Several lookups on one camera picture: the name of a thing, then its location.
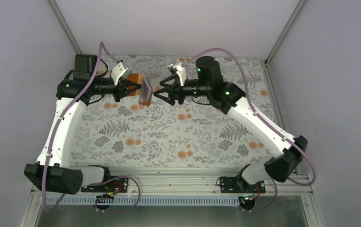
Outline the brown leather card holder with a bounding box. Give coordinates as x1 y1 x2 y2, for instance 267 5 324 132
127 73 154 107

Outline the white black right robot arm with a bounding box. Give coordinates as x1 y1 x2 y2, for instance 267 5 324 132
154 56 308 184

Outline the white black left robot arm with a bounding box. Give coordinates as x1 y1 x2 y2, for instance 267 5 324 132
24 54 141 194

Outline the floral patterned table mat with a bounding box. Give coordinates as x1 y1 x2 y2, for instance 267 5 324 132
50 54 286 168

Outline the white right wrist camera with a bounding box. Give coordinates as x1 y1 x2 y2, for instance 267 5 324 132
167 61 187 87

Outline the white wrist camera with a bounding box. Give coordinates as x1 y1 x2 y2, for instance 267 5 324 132
110 61 132 85
167 61 187 87

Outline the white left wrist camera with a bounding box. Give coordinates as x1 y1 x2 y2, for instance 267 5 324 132
110 61 132 85

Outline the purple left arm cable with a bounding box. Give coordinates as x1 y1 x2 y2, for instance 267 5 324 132
41 41 120 213

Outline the aluminium rail frame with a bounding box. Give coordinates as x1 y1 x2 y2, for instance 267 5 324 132
32 167 313 196

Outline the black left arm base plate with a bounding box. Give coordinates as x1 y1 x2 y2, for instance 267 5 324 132
80 176 129 193

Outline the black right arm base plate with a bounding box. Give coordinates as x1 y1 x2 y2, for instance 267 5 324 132
216 176 266 194

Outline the grey slotted cable duct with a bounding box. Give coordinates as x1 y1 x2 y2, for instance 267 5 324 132
60 195 239 207

